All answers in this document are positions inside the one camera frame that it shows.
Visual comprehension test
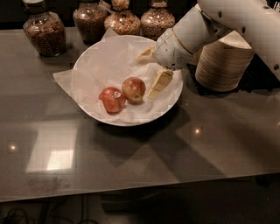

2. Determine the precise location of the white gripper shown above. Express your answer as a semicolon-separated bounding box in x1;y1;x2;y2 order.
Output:
136;29;193;100

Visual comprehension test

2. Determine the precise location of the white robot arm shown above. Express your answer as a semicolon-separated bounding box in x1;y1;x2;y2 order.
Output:
141;0;280;95

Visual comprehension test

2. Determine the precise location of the red-green apple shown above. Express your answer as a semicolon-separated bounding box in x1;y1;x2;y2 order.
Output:
122;77;146;104

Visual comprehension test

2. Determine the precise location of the white bowl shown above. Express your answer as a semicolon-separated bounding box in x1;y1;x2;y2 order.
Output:
70;35;184;127

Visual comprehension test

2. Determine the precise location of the red apple with sticker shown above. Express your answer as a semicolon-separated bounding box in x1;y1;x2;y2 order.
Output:
99;87;126;114

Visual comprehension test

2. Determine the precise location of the rear stack of paper bowls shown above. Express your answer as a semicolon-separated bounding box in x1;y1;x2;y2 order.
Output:
189;48;202;66

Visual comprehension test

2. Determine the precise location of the stack of paper bowls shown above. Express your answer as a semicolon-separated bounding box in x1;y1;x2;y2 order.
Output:
189;48;202;66
195;31;255;92

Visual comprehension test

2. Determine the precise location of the glass cereal jar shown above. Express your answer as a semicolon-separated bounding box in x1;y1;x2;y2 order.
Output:
141;0;175;40
73;0;108;44
22;0;67;57
104;0;141;35

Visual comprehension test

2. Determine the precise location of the white paper liner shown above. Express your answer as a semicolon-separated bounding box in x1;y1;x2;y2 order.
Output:
52;27;184;123

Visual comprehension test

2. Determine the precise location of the front stack of paper bowls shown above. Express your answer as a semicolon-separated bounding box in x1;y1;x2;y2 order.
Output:
195;31;255;92

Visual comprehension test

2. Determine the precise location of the left glass cereal jar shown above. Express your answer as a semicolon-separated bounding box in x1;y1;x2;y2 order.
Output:
22;0;67;57

